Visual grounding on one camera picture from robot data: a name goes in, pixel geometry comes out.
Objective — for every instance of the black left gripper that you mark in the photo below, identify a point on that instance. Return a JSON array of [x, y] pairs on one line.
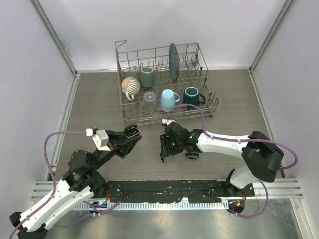
[[121, 145]]

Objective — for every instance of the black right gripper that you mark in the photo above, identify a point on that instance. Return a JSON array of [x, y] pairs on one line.
[[166, 149]]

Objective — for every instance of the small black earbud case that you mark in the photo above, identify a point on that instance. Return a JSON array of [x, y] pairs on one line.
[[131, 131]]

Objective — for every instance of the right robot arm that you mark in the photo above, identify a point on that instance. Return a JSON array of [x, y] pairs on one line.
[[262, 159]]

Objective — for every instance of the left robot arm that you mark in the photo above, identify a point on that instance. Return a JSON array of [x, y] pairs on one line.
[[81, 182]]

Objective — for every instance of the clear glass tumbler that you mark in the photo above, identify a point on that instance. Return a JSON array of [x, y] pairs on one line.
[[148, 102]]

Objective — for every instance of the light blue mug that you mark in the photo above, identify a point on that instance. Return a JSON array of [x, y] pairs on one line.
[[168, 99]]

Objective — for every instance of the dark green mug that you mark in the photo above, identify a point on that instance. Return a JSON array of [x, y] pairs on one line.
[[193, 96]]

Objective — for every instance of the striped ceramic mug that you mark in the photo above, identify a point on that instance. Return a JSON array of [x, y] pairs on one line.
[[130, 87]]

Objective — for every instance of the grey ceramic cup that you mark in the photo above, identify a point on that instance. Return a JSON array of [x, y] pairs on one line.
[[146, 77]]

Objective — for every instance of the dark teal plate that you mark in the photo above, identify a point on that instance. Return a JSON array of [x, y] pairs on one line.
[[174, 62]]

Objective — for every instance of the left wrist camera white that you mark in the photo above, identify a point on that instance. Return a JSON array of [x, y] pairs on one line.
[[100, 139]]

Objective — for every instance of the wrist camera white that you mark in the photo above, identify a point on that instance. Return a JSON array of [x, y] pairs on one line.
[[167, 122], [100, 139]]

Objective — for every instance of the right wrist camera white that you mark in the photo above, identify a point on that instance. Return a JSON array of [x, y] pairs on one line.
[[167, 122]]

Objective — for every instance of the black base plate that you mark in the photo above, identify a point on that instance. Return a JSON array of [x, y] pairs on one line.
[[167, 191]]

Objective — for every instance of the metal wire dish rack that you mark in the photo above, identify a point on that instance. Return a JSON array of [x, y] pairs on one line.
[[193, 72]]

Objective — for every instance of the white slotted cable duct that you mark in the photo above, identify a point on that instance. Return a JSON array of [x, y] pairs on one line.
[[184, 204]]

